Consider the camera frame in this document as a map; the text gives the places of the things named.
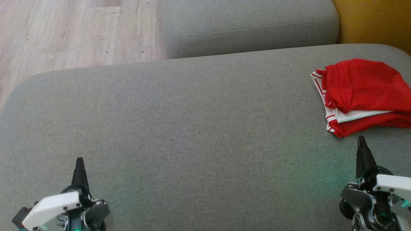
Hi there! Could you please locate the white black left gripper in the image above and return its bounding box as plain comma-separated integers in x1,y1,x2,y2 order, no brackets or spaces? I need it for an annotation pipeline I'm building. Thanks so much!
21,157,110,231

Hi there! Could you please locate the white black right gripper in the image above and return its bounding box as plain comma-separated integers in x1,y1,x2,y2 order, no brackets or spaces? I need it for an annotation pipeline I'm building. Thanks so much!
338,135,411,231

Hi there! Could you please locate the red garment with white band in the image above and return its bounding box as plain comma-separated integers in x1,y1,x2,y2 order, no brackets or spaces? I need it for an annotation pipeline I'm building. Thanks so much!
310,70,411,138

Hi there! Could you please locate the red white numbered jersey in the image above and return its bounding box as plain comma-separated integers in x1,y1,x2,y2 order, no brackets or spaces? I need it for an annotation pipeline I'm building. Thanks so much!
322,58,411,115

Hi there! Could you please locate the grey fabric sofa seat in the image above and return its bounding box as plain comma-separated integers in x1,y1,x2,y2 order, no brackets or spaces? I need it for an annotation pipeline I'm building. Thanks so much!
0,43,411,231

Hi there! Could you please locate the mustard yellow panel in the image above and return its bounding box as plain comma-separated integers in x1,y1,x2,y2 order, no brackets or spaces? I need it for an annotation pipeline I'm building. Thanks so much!
332,0,411,56

